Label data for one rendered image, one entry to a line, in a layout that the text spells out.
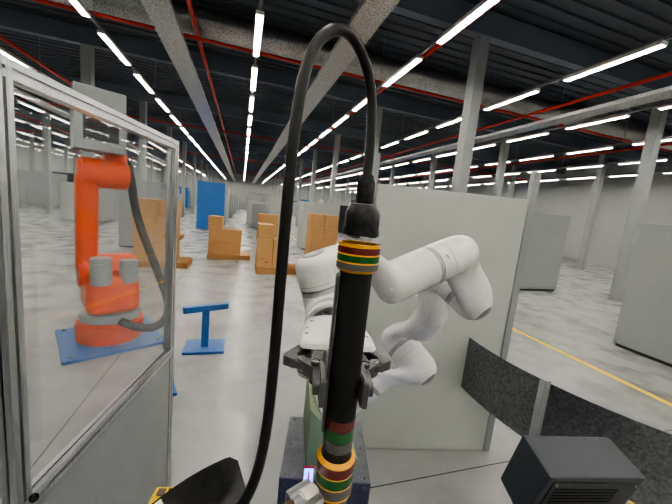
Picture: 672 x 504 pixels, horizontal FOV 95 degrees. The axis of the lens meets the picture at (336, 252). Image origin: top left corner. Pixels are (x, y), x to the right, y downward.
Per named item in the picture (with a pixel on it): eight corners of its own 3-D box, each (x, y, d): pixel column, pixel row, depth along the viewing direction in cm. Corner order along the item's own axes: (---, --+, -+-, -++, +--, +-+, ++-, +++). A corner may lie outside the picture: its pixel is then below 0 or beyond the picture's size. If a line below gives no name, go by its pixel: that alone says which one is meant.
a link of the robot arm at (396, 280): (433, 214, 64) (301, 260, 50) (448, 286, 66) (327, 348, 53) (404, 217, 72) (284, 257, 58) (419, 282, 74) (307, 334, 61)
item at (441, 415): (340, 448, 235) (373, 151, 204) (339, 444, 240) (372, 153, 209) (489, 451, 247) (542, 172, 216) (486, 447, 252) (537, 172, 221)
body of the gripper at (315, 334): (359, 351, 51) (373, 391, 40) (297, 347, 50) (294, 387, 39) (364, 307, 50) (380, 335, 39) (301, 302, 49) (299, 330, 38)
